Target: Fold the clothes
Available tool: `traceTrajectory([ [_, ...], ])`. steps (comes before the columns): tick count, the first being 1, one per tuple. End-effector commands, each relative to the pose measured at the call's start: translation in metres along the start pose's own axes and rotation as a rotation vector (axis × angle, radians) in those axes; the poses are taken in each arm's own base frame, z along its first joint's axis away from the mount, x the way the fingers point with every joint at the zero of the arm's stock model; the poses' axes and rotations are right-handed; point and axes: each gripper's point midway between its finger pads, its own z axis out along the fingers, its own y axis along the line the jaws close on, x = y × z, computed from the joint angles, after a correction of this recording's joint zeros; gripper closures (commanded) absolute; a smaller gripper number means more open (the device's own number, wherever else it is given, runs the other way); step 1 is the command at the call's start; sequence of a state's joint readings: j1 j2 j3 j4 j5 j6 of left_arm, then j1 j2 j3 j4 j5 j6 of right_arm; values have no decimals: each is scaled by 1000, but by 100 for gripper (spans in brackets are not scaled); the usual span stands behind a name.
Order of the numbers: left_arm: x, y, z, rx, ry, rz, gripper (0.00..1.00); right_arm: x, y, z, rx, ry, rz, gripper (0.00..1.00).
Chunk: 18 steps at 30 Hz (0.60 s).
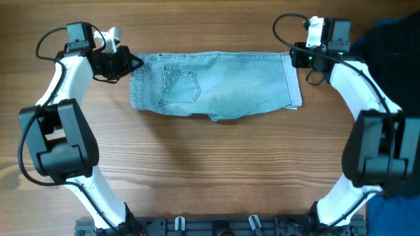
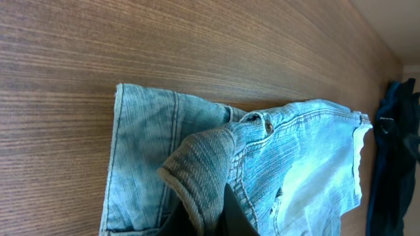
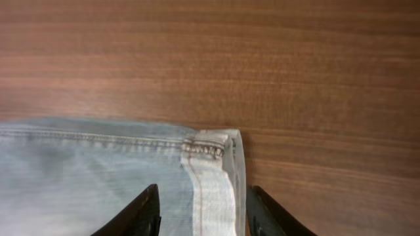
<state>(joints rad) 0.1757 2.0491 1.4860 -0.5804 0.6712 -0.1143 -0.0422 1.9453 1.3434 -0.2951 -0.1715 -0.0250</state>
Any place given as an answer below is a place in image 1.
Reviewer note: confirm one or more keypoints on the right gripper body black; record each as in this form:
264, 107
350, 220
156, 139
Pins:
306, 57

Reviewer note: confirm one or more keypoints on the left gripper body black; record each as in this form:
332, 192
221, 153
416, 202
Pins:
114, 65

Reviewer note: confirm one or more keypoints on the light blue denim shorts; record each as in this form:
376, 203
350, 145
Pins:
221, 85

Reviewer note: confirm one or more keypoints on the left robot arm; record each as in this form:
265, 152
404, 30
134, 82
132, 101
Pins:
58, 147

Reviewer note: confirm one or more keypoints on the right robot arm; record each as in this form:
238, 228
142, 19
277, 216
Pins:
349, 74

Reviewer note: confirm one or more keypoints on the black garment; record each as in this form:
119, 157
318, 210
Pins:
375, 155

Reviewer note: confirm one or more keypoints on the dark blue garment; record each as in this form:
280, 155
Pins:
393, 216

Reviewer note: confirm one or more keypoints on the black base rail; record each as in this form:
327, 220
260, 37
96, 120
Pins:
274, 226

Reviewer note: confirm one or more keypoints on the left white rail clip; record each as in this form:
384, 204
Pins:
180, 223

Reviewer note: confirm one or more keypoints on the white rail clip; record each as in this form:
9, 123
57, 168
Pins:
180, 223
255, 224

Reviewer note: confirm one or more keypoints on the right white rail clip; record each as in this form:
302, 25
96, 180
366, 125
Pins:
255, 224

